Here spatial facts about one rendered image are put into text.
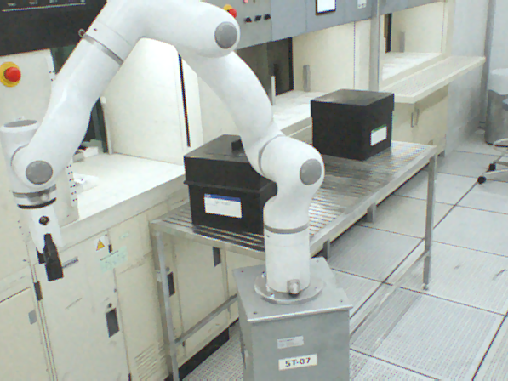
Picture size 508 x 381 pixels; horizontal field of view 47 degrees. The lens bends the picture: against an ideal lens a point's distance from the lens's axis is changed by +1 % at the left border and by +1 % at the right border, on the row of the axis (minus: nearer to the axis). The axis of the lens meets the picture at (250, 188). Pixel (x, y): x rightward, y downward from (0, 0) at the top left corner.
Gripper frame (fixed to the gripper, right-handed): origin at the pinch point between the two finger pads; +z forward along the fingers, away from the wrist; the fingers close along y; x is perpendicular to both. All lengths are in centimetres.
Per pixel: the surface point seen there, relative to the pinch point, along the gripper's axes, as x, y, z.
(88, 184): -29, 83, 12
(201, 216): -57, 51, 21
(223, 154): -66, 47, 0
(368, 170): -139, 60, 25
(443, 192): -291, 156, 102
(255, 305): -47, -4, 25
